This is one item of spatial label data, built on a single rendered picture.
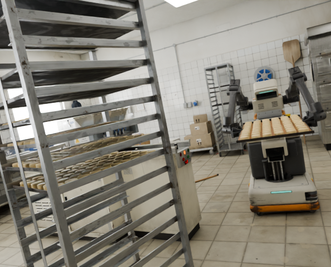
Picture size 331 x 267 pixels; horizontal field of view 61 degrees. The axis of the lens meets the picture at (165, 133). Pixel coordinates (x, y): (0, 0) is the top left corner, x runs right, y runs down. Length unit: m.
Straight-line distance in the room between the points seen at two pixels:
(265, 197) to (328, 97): 2.72
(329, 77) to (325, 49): 0.45
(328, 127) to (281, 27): 2.25
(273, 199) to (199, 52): 4.34
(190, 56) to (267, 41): 1.64
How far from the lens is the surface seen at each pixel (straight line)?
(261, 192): 2.98
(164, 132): 1.40
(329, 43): 5.32
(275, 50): 6.32
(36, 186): 1.31
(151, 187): 2.70
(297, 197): 3.00
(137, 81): 1.36
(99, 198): 1.20
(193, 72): 6.61
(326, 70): 5.27
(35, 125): 1.04
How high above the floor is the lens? 1.29
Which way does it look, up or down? 6 degrees down
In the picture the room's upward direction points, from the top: 11 degrees counter-clockwise
